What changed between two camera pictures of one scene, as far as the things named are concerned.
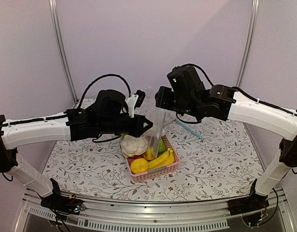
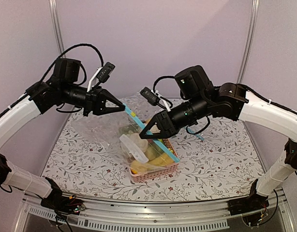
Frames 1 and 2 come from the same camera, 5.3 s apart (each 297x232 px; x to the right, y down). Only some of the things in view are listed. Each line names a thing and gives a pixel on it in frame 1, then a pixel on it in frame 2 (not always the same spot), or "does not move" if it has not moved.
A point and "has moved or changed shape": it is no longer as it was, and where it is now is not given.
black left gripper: [138, 130] to [95, 101]
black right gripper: [161, 100] to [166, 126]
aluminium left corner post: [56, 28] does not move
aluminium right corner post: [254, 16] does not move
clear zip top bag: [157, 118] has moved or changed shape
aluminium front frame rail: [211, 215] does not move
